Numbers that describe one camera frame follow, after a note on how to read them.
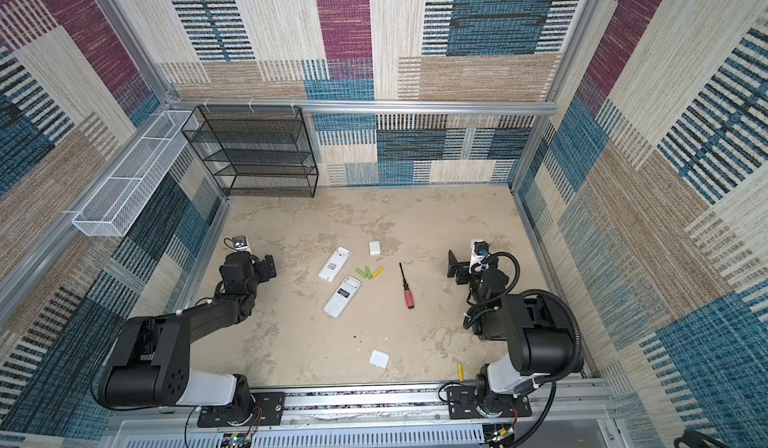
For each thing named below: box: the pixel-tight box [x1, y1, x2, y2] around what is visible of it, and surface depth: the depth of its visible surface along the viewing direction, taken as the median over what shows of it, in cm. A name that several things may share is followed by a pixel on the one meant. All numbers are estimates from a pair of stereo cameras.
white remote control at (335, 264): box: [318, 246, 352, 282], surface depth 100 cm
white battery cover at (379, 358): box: [368, 349, 390, 369], surface depth 83 cm
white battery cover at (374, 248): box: [369, 241, 381, 256], surface depth 104 cm
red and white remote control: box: [323, 275, 362, 319], surface depth 93 cm
